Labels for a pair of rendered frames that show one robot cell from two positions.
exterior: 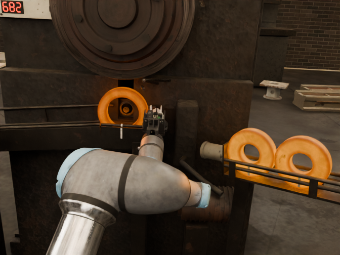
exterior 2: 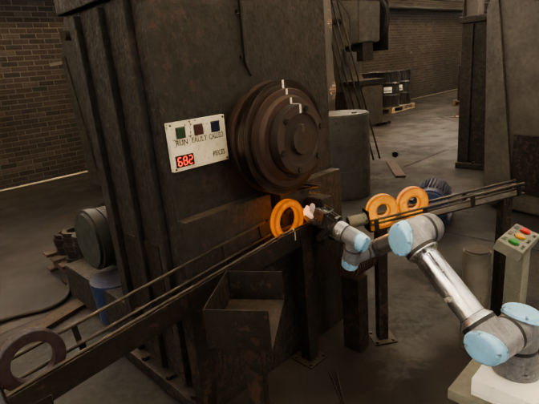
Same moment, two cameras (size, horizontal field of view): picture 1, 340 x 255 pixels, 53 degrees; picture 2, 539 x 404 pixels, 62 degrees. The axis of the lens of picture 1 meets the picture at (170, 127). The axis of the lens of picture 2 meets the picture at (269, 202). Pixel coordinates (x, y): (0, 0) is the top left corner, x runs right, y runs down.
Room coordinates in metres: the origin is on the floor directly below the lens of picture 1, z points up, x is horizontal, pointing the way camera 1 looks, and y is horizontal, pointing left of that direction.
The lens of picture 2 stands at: (-0.11, 1.51, 1.40)
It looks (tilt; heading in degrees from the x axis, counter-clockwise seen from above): 17 degrees down; 316
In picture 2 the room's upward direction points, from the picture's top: 5 degrees counter-clockwise
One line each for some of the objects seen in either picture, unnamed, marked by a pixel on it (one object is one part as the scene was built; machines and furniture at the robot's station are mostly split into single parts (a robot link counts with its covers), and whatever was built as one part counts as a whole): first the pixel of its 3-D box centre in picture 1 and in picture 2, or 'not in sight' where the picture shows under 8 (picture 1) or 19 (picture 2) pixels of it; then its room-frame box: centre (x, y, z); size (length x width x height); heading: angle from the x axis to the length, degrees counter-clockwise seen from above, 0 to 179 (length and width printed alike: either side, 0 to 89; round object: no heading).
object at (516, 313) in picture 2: not in sight; (518, 326); (0.26, 0.09, 0.53); 0.13 x 0.12 x 0.14; 75
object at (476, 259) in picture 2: not in sight; (474, 299); (0.61, -0.46, 0.26); 0.12 x 0.12 x 0.52
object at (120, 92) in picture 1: (123, 112); (287, 220); (1.19, 0.18, 0.75); 0.18 x 0.03 x 0.18; 89
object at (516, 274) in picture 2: not in sight; (514, 296); (0.44, -0.50, 0.31); 0.24 x 0.16 x 0.62; 90
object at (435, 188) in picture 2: not in sight; (433, 199); (1.58, -2.08, 0.17); 0.57 x 0.31 x 0.34; 110
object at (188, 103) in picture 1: (185, 132); (319, 219); (1.20, -0.06, 0.68); 0.11 x 0.08 x 0.24; 0
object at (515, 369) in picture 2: not in sight; (516, 355); (0.26, 0.08, 0.41); 0.15 x 0.15 x 0.10
